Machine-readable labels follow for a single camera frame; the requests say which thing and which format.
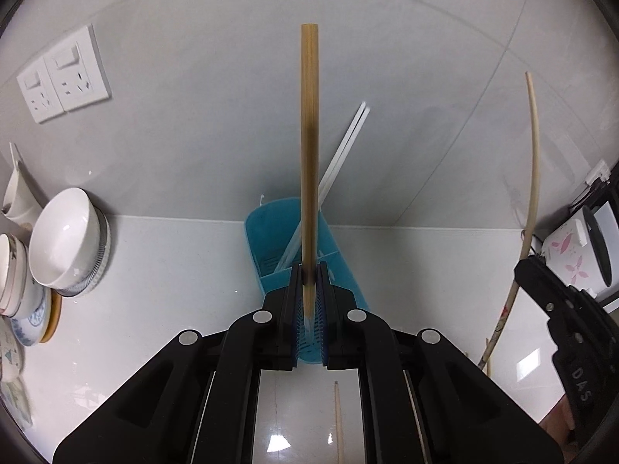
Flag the bamboo chopstick blue-white end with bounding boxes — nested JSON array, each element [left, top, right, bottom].
[[300, 23, 319, 344]]

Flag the bamboo chopstick red patterned end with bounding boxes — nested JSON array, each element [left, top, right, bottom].
[[477, 71, 540, 371]]

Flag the white ceramic pitcher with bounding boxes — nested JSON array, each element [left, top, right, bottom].
[[1, 143, 43, 232]]

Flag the white rice cooker pink flowers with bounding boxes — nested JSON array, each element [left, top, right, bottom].
[[541, 206, 613, 297]]

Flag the patterned ceramic bowl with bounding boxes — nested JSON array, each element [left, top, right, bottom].
[[1, 321, 23, 382]]

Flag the white ribbed plate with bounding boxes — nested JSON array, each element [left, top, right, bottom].
[[58, 207, 111, 299]]

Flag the white appliance under cooker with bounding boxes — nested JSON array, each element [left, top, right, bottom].
[[585, 202, 618, 313]]

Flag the white double wall switch socket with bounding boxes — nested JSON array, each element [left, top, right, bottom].
[[43, 24, 110, 112]]

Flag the blue plastic utensil holder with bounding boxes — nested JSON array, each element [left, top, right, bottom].
[[244, 196, 371, 366]]

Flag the plain bamboo chopstick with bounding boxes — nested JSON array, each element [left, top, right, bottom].
[[333, 381, 345, 464]]

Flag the wooden round board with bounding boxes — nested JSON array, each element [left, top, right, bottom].
[[40, 291, 62, 344]]

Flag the large white ceramic bowl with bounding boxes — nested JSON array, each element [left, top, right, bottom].
[[28, 188, 100, 290]]

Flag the blue white patterned plate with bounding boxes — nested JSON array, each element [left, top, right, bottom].
[[9, 288, 51, 347]]

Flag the person's right hand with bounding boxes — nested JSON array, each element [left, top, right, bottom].
[[539, 395, 576, 452]]

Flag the white bowl dark rim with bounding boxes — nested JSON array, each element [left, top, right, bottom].
[[1, 234, 41, 319]]

